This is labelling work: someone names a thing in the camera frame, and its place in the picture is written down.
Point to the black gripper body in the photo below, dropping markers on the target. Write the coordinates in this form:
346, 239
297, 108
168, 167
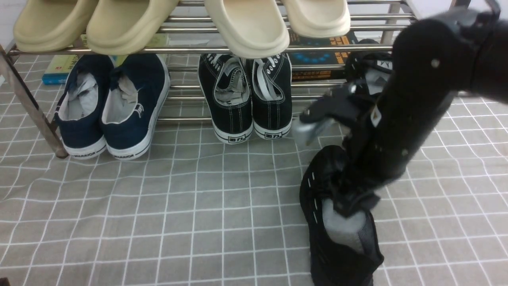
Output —
339, 175

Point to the black mesh sneaker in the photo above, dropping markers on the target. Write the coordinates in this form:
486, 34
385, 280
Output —
369, 70
343, 251

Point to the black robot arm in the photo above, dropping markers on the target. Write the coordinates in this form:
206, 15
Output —
460, 50

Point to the steel shoe rack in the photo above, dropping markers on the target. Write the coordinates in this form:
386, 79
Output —
48, 128

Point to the black canvas sneaker right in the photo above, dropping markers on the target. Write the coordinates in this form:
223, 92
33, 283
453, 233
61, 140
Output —
270, 80

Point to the black canvas sneaker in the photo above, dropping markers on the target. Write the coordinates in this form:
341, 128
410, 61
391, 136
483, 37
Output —
226, 90
270, 80

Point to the black orange book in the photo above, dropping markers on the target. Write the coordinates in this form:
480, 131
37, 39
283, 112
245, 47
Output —
317, 59

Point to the cream slipper right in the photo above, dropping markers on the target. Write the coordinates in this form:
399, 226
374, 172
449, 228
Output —
318, 18

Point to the cream slipper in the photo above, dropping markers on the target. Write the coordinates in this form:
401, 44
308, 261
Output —
250, 28
318, 18

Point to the black canvas sneaker left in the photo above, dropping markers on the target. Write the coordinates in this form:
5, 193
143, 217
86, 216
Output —
226, 90

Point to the cream slipper centre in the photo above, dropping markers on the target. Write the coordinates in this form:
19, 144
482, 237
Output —
250, 28

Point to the grey checked tablecloth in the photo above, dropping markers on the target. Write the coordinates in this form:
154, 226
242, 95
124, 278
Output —
195, 212

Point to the navy Warrior sneaker right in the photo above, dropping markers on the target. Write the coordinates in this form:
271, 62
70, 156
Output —
138, 89

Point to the navy warrior sneaker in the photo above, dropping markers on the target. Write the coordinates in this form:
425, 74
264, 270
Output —
80, 107
138, 89

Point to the tan slipper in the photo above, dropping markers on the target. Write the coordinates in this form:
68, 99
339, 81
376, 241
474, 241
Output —
122, 27
51, 25

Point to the navy Warrior sneaker left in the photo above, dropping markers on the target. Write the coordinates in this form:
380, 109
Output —
80, 107

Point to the green blue book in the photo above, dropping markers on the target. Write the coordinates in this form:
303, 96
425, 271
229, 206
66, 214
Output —
60, 66

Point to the tan slipper far left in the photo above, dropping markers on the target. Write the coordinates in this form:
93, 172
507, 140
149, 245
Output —
51, 25

